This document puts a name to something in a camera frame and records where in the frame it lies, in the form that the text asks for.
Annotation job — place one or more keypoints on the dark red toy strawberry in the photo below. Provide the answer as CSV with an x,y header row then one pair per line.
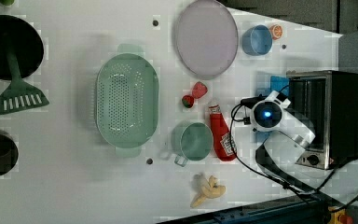
x,y
188,101

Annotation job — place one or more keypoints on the light red toy strawberry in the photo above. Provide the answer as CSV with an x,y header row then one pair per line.
x,y
199,90

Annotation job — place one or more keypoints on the teal mug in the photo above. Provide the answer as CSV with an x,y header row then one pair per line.
x,y
186,141

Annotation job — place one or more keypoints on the red ketchup bottle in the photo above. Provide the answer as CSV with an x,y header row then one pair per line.
x,y
223,147

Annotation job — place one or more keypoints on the green oval colander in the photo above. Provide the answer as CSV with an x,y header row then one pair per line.
x,y
126,111

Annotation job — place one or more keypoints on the lilac round plate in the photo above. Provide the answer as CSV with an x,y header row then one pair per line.
x,y
206,38

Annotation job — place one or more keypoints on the blue cup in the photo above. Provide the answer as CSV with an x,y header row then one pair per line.
x,y
257,41

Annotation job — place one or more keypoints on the orange slice toy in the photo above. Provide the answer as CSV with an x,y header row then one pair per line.
x,y
276,31

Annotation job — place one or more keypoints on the green slotted spatula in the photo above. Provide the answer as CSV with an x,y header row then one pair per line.
x,y
19,95

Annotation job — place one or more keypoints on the black frying pan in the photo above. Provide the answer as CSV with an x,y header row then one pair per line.
x,y
27,44

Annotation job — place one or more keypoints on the red emergency stop button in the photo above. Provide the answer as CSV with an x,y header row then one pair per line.
x,y
339,216

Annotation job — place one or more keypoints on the green toy at edge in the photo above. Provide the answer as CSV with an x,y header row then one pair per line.
x,y
7,2

